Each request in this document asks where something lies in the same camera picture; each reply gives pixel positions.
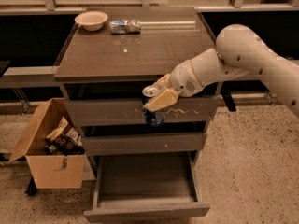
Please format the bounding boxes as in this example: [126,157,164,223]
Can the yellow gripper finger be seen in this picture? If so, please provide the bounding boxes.
[144,89,178,112]
[153,74,170,90]

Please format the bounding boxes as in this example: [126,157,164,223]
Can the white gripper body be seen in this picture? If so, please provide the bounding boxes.
[169,60,204,97]

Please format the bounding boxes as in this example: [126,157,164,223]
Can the blue pepsi can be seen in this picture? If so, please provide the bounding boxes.
[142,86,165,127]

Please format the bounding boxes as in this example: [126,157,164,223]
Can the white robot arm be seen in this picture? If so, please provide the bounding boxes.
[142,24,299,116]

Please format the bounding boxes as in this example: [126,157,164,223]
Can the grey top drawer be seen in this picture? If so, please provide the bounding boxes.
[65,97,219,127]

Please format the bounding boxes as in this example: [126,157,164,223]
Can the grey drawer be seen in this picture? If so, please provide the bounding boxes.
[84,152,210,223]
[82,133,206,156]
[65,97,219,127]

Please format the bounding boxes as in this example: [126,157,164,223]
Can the grey drawer cabinet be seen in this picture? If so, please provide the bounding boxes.
[54,7,220,163]

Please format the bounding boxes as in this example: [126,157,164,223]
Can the grey middle drawer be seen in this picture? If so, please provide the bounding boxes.
[82,133,206,156]

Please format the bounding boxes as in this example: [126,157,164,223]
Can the grey bottom drawer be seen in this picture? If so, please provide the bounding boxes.
[84,152,210,223]

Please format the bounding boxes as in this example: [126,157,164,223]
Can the blue white snack packet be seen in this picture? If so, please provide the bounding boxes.
[109,19,141,35]

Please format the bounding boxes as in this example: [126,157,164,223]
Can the white paper bowl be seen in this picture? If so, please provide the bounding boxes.
[75,11,108,32]

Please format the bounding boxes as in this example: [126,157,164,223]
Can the snack bags in box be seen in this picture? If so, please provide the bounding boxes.
[45,117,85,156]

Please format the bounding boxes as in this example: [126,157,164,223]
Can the grey low bench ledge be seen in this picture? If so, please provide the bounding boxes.
[0,60,299,90]

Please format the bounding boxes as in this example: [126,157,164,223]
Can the open cardboard box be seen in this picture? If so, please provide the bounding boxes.
[9,98,84,189]

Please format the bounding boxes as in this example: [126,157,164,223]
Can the metal window rail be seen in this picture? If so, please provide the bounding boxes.
[0,0,299,17]

